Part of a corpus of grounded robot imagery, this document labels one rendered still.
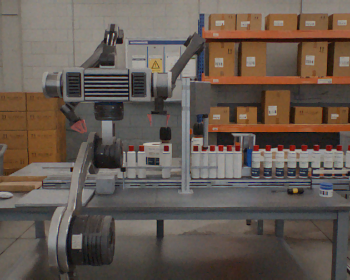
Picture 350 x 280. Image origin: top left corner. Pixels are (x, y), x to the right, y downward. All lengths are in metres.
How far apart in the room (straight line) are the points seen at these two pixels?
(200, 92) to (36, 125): 3.68
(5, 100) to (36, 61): 1.63
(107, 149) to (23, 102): 3.97
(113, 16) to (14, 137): 2.59
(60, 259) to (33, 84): 5.95
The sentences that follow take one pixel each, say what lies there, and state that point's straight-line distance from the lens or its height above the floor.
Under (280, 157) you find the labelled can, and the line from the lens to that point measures 2.65.
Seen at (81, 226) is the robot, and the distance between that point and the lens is 1.53.
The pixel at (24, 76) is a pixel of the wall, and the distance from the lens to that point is 7.40.
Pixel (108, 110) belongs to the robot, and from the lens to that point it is 1.90.
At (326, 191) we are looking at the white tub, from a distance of 2.50.
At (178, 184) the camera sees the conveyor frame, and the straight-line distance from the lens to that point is 2.56.
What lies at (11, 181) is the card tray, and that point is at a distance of 2.91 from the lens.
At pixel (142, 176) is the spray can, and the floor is 0.90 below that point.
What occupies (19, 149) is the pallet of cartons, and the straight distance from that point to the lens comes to 5.89.
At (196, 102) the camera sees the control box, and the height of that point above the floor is 1.36.
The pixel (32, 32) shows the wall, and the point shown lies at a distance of 7.39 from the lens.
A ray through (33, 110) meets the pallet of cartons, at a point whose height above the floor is 1.15.
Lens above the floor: 1.43
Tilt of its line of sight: 6 degrees down
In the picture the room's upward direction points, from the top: straight up
